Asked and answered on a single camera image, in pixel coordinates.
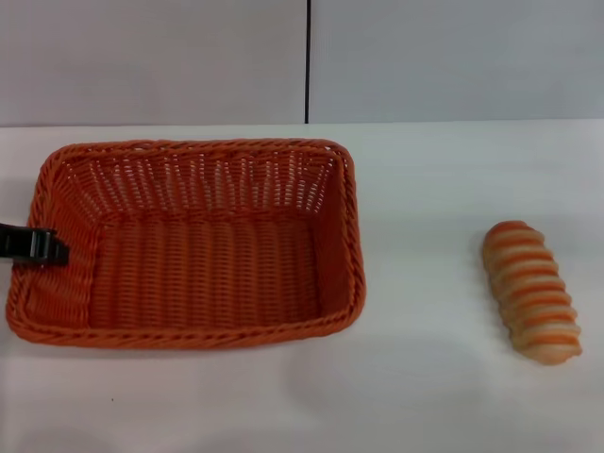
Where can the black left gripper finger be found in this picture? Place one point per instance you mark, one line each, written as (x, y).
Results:
(33, 245)

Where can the black vertical wall strip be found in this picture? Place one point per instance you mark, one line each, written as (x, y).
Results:
(307, 61)

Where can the orange woven plastic basket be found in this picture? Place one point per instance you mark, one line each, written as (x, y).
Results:
(203, 269)

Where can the striped orange bread roll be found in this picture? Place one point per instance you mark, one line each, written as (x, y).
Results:
(528, 292)

